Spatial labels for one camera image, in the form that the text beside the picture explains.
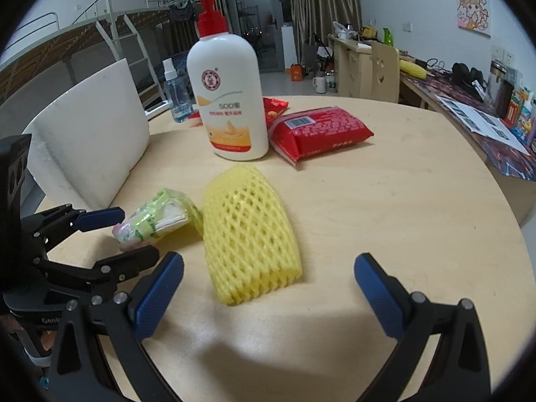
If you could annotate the white foam box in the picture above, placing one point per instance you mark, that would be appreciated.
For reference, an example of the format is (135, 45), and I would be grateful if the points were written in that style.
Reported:
(96, 134)

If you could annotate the clear spray bottle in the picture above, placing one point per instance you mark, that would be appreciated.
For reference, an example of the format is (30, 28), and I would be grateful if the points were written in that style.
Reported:
(178, 100)

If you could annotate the red tissue packet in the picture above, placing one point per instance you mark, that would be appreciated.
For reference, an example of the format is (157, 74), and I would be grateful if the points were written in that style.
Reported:
(322, 130)

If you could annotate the orange bag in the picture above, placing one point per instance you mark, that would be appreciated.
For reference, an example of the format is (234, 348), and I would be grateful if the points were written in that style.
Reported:
(297, 73)

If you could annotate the wooden smiley face chair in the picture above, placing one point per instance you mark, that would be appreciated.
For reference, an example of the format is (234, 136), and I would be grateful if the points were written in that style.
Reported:
(385, 75)

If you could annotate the red snack packet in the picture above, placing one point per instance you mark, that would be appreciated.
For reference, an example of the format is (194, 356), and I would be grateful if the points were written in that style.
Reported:
(276, 109)
(196, 119)

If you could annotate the wall poster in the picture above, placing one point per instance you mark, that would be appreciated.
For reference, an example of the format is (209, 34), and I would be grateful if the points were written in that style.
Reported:
(473, 10)

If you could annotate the white jug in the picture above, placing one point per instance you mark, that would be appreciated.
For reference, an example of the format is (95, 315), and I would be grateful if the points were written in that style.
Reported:
(319, 86)

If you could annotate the steel kettle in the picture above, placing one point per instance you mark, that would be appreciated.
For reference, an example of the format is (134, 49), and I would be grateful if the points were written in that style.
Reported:
(496, 79)

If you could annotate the black pouch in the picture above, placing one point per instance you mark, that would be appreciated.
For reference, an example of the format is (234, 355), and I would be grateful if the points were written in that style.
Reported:
(465, 75)

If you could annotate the stack of colourful boxes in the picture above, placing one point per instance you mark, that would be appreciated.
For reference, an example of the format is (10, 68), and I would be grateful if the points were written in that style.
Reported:
(521, 113)

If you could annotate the white lotion pump bottle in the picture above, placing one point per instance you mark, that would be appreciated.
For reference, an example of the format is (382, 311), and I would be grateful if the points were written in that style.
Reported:
(226, 92)

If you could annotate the printed paper sheets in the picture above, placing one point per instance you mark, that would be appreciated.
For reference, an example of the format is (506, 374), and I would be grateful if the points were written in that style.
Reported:
(481, 123)

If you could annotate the green label bottle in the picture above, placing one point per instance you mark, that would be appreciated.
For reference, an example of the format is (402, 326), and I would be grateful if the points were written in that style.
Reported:
(331, 83)

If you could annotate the glass balcony door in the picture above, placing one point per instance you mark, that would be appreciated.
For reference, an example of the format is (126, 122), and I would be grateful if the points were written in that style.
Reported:
(247, 16)

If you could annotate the grey metal bunk bed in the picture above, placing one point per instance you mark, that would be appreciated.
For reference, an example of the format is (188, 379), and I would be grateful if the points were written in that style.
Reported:
(42, 56)
(146, 19)

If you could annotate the green plastic bottle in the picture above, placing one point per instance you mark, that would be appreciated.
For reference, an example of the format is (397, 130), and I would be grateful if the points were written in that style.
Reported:
(388, 37)

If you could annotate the yellow foam net sleeve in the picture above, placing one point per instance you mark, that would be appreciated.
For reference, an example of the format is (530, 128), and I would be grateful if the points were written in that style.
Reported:
(247, 234)
(413, 69)

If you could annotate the green tissue packet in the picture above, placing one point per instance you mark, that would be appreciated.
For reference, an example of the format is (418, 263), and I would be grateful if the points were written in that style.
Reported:
(155, 217)

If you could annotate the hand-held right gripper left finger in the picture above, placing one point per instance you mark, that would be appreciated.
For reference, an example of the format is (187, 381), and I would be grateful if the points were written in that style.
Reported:
(161, 293)

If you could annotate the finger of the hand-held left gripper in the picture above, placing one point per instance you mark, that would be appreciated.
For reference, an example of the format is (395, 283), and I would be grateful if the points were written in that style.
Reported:
(100, 220)
(125, 264)

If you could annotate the hanging dark clothes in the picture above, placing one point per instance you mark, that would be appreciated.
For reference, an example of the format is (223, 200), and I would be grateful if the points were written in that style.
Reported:
(182, 12)

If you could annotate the white cabinet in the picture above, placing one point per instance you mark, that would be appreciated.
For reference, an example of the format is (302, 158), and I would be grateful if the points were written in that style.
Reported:
(287, 46)

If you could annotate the person's left hand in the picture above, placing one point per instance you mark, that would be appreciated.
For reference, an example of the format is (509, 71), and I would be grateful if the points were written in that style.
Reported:
(46, 340)

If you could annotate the dark patterned desk mat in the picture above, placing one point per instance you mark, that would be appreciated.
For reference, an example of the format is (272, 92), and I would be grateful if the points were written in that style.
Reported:
(502, 163)

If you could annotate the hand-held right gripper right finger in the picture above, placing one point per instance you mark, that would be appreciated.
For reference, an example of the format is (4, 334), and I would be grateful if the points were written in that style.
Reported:
(377, 297)

